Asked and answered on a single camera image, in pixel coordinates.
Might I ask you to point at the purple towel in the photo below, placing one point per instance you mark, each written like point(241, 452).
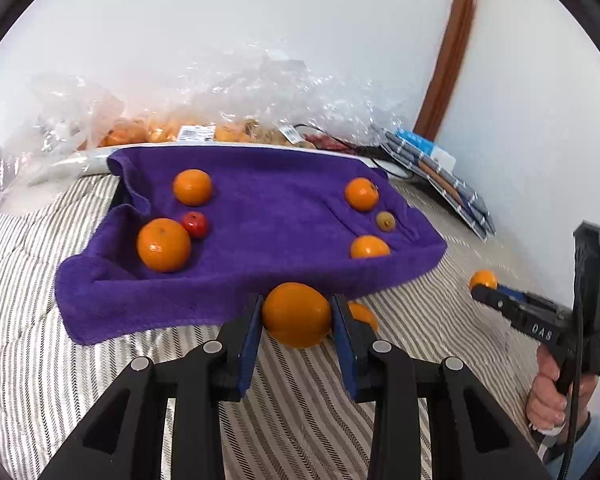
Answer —
point(280, 240)

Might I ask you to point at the crumpled translucent plastic bag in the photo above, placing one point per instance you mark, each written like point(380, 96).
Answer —
point(75, 110)

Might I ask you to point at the person's right hand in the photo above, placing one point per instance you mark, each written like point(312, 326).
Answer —
point(545, 400)

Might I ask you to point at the small green-brown fruit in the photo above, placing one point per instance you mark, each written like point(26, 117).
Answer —
point(385, 220)

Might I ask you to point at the folded grey plaid cloth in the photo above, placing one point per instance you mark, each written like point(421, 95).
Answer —
point(460, 200)

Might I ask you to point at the large orange with stem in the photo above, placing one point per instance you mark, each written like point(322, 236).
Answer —
point(361, 194)

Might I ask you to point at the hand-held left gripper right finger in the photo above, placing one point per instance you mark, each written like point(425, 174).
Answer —
point(347, 355)

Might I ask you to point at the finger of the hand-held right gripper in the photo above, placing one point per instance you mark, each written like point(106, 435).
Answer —
point(511, 292)
point(495, 302)

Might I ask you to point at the blue and white box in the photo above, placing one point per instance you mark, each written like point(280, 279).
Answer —
point(430, 147)

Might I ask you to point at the clear bag of oranges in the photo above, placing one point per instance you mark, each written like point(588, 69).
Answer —
point(180, 132)

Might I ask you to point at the person's right forearm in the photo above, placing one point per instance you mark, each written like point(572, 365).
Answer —
point(587, 437)

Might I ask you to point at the striped bed sheet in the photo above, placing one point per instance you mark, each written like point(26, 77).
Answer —
point(305, 425)

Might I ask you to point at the crumpled clear plastic wrap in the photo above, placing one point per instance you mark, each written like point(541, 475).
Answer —
point(260, 85)

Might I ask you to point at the clear bag of red fruits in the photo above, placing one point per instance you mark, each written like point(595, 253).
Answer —
point(330, 142)

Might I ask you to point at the brown wooden door frame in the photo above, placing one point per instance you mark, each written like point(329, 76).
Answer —
point(452, 45)

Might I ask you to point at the small red apple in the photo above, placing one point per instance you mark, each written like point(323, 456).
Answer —
point(195, 224)

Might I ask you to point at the clear bag of brown fruits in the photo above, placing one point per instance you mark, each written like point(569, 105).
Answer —
point(280, 135)

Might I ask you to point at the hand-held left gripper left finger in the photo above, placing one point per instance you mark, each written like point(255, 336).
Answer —
point(247, 350)

